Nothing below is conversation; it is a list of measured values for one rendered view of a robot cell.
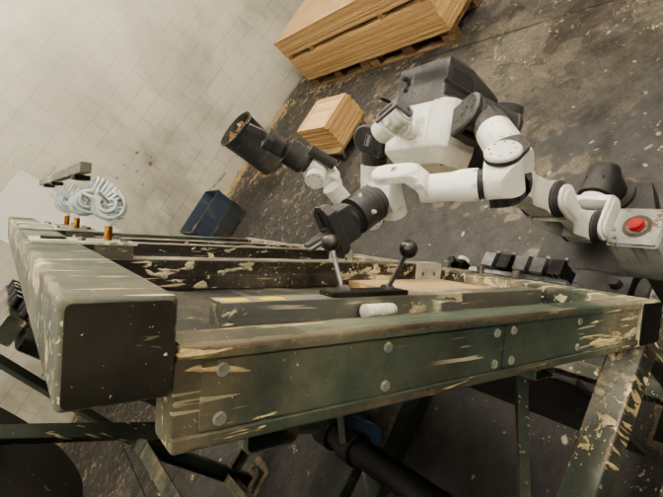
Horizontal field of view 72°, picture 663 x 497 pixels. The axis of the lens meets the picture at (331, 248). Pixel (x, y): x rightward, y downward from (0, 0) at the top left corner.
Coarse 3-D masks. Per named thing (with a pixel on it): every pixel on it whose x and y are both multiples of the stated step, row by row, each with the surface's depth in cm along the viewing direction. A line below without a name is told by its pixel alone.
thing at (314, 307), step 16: (496, 288) 123; (512, 288) 126; (528, 288) 129; (224, 304) 73; (240, 304) 75; (256, 304) 76; (272, 304) 78; (288, 304) 80; (304, 304) 82; (320, 304) 84; (336, 304) 87; (352, 304) 89; (400, 304) 96; (416, 304) 99; (464, 304) 109; (480, 304) 113; (496, 304) 117; (512, 304) 121; (528, 304) 126; (224, 320) 73; (240, 320) 75; (256, 320) 77; (272, 320) 79; (288, 320) 81; (304, 320) 83
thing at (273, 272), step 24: (120, 216) 98; (48, 240) 88; (72, 240) 91; (96, 240) 95; (120, 240) 96; (120, 264) 97; (144, 264) 100; (168, 264) 103; (192, 264) 107; (216, 264) 110; (240, 264) 114; (264, 264) 118; (288, 264) 122; (312, 264) 126; (360, 264) 136; (384, 264) 142; (408, 264) 148; (432, 264) 155; (168, 288) 104; (192, 288) 107; (216, 288) 111
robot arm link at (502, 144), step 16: (480, 128) 111; (496, 128) 106; (512, 128) 105; (480, 144) 112; (496, 144) 98; (512, 144) 96; (528, 144) 96; (496, 160) 94; (512, 160) 93; (528, 160) 100; (528, 176) 101; (528, 192) 101
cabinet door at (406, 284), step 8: (352, 280) 134; (360, 280) 136; (368, 280) 137; (376, 280) 139; (384, 280) 140; (400, 280) 144; (408, 280) 145; (416, 280) 147; (424, 280) 149; (432, 280) 151; (440, 280) 153; (448, 280) 155; (400, 288) 124; (408, 288) 128; (416, 288) 129; (424, 288) 131; (432, 288) 132; (440, 288) 134; (448, 288) 135; (456, 288) 137; (464, 288) 138; (472, 288) 140; (480, 288) 139
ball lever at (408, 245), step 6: (408, 240) 92; (402, 246) 92; (408, 246) 91; (414, 246) 91; (402, 252) 92; (408, 252) 91; (414, 252) 91; (402, 258) 93; (402, 264) 94; (396, 270) 95; (396, 276) 95; (390, 282) 96; (384, 288) 96; (390, 288) 96
